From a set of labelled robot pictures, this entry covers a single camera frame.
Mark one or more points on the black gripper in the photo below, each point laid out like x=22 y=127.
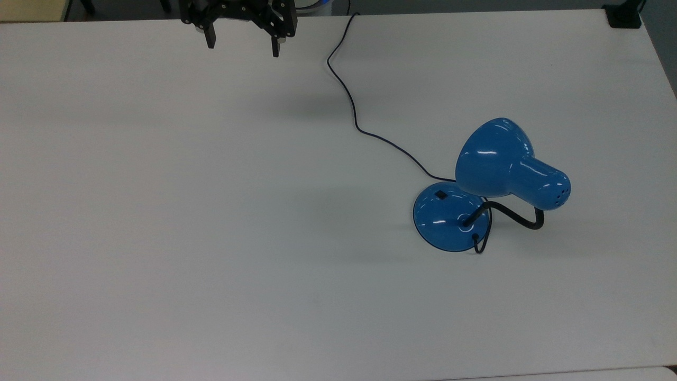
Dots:
x=232 y=8

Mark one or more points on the black table clamp mount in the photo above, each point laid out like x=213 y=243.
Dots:
x=624 y=17

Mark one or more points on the beige side table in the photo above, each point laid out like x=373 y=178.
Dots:
x=31 y=9

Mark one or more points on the black furniture leg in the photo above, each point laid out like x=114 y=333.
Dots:
x=165 y=4
x=88 y=5

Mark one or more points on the blue desk lamp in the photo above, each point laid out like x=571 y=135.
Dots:
x=492 y=159

